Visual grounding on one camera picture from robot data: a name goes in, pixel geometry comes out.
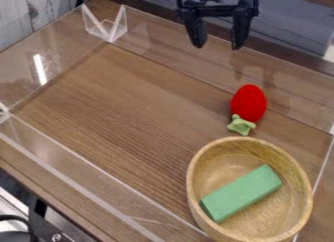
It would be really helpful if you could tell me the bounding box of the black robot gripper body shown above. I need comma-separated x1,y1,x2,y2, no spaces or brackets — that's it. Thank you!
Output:
177,0,260,18

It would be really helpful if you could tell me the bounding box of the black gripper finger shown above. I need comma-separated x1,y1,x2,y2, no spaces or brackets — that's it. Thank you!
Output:
184,10,208,49
232,8,253,50

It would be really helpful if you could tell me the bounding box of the red plush strawberry toy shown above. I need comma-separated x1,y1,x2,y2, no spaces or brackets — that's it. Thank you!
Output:
228,84,268,137

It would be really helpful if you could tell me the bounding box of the wooden bowl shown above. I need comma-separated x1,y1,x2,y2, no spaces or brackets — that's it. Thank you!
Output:
188,137,313,242

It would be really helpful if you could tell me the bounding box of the green rectangular block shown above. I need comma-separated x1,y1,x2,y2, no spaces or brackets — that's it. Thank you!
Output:
200,164,284,223

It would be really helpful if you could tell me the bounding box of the clear acrylic corner bracket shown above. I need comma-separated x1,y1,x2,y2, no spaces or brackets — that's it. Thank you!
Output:
82,5,129,43

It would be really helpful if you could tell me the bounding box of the clear acrylic tray wall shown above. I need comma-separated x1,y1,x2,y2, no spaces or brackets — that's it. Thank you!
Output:
0,105,210,242

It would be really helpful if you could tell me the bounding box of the black table leg bracket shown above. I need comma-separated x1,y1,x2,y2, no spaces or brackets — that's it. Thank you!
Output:
29,198,85,242

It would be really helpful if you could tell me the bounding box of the black cable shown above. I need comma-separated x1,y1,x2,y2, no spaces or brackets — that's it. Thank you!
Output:
0,214,37,242

